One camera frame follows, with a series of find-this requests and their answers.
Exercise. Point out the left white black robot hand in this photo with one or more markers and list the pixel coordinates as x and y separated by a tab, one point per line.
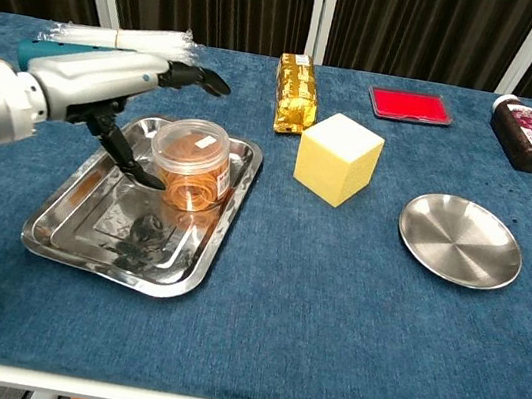
87	80

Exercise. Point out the clear jar of rubber bands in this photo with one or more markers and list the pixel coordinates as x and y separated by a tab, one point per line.
192	167

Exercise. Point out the yellow foam cube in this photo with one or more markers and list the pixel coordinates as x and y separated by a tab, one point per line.
335	160

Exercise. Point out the bundle of white straws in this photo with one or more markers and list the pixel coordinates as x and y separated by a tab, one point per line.
134	39

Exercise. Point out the teal holder block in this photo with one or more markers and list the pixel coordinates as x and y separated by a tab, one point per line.
28	54

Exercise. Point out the rectangular steel tray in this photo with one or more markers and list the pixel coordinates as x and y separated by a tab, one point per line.
102	239

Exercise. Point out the gold foil package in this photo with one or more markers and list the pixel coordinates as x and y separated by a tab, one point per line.
295	93

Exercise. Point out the red ink pad box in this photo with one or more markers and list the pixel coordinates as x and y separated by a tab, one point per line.
409	106

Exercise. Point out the blue fabric table cover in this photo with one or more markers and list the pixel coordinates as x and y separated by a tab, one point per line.
299	341

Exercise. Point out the round steel plate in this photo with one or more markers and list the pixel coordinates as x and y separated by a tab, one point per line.
459	242

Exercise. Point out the dark juice bottle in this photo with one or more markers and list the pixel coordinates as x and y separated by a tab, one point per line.
528	142

